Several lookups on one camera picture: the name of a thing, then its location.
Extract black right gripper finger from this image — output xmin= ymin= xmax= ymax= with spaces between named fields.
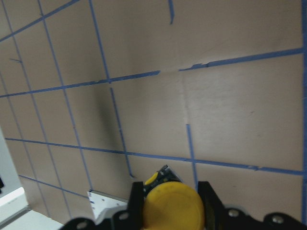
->
xmin=198 ymin=181 xmax=307 ymax=230

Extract left aluminium corner bracket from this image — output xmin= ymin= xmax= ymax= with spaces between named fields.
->
xmin=0 ymin=186 xmax=31 ymax=229

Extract brown paper mat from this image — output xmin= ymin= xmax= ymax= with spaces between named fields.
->
xmin=0 ymin=0 xmax=307 ymax=223

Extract yellow push button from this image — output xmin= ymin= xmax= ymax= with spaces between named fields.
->
xmin=142 ymin=165 xmax=205 ymax=230

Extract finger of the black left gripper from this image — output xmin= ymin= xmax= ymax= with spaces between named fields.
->
xmin=61 ymin=182 xmax=144 ymax=230

